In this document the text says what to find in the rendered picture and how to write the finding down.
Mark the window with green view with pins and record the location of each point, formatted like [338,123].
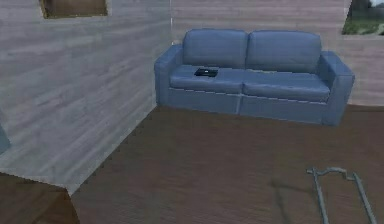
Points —
[365,18]

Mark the brown framed wall picture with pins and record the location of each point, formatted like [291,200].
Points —
[75,7]

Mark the grey metal tube frame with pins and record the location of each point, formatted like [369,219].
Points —
[361,196]

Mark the blue two-seat sofa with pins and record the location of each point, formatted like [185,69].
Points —
[283,86]

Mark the small black remote control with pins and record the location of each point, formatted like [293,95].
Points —
[206,72]

